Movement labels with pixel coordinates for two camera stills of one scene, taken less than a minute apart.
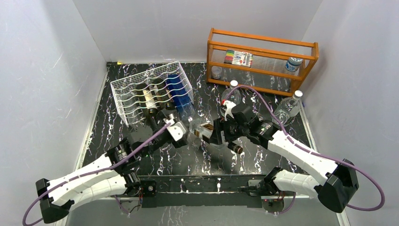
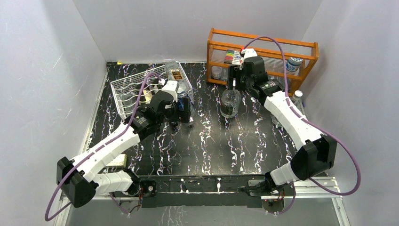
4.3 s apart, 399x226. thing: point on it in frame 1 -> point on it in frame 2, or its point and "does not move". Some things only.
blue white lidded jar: x=293 y=64 does not move
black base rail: x=199 y=191 does not move
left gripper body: x=162 y=140 -> x=172 y=116
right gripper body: x=233 y=131 -> x=246 y=82
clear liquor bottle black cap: x=203 y=131 -> x=175 y=74
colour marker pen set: x=238 y=58 does not move
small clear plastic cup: x=216 y=71 does not move
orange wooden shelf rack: x=273 y=64 does not move
